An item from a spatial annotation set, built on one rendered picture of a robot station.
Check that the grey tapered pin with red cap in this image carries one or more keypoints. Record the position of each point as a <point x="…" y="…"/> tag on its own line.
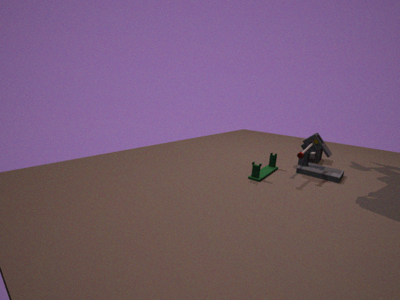
<point x="301" y="154"/>

